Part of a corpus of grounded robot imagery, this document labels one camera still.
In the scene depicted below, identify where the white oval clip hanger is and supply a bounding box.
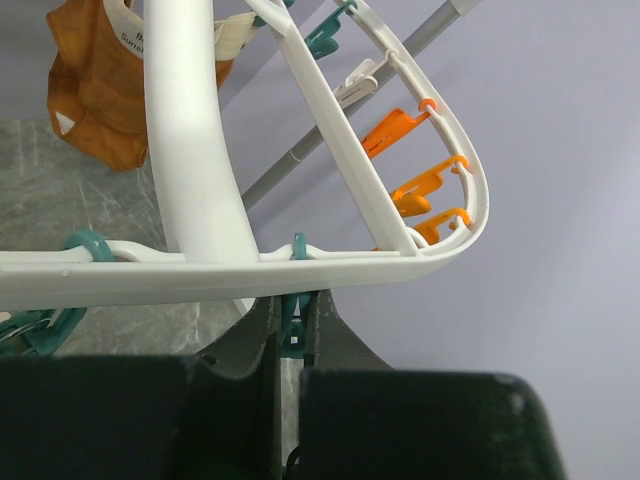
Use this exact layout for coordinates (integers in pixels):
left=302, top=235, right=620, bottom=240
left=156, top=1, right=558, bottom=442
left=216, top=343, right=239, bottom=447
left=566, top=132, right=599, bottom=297
left=1, top=1, right=489, bottom=312

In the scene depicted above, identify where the white metal drying rack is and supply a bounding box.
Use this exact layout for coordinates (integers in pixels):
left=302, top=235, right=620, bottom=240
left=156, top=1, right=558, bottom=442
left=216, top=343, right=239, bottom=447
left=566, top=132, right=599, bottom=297
left=239, top=0, right=486, bottom=211

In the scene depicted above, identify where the orange clip front right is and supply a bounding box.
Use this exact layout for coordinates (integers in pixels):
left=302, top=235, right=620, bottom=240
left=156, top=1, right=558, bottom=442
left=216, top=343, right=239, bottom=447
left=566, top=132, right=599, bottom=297
left=398, top=207, right=472, bottom=248

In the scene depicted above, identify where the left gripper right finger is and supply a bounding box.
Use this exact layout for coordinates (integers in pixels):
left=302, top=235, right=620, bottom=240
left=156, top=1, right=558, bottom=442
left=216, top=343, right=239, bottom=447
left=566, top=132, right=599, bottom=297
left=297, top=291, right=566, bottom=479

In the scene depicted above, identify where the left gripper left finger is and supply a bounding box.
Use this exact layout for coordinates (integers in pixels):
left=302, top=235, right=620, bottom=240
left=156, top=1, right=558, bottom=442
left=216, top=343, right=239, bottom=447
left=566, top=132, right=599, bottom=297
left=1, top=297, right=280, bottom=479

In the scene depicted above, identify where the orange underwear on right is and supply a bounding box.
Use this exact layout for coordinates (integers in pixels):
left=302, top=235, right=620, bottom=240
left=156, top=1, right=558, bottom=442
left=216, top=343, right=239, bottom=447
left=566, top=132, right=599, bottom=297
left=45, top=0, right=236, bottom=173

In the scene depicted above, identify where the teal clip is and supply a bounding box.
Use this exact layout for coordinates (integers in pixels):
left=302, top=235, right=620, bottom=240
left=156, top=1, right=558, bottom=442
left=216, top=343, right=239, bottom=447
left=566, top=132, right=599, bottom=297
left=1, top=230, right=115, bottom=357
left=279, top=232, right=316, bottom=359

